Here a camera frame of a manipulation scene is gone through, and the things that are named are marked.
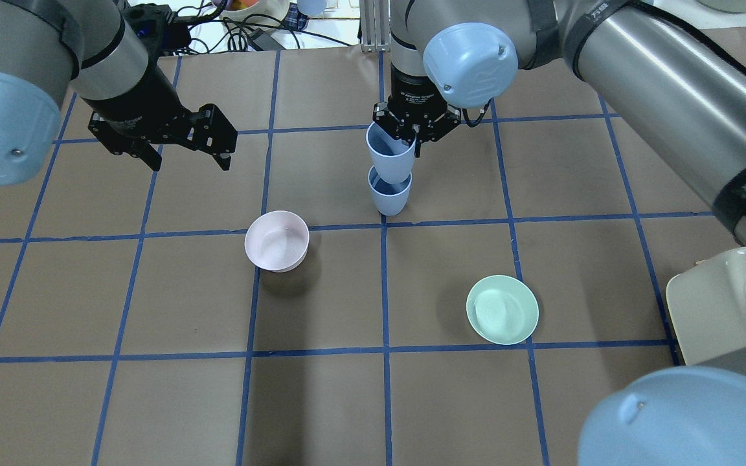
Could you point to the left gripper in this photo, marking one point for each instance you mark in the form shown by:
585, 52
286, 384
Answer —
142, 98

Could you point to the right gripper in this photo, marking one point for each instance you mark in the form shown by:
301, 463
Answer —
414, 96

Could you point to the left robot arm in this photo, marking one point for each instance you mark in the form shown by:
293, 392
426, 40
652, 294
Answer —
108, 54

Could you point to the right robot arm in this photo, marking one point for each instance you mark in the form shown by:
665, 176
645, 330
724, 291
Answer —
678, 90

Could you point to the pink bowl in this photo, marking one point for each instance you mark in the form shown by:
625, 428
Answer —
277, 241

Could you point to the bowl of foam blocks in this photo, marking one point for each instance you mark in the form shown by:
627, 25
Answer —
256, 14

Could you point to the green bowl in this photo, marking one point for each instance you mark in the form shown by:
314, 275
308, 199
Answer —
502, 310

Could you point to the cream toaster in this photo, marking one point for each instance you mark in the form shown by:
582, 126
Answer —
707, 306

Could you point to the aluminium frame post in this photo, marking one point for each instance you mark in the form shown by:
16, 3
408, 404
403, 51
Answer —
375, 26

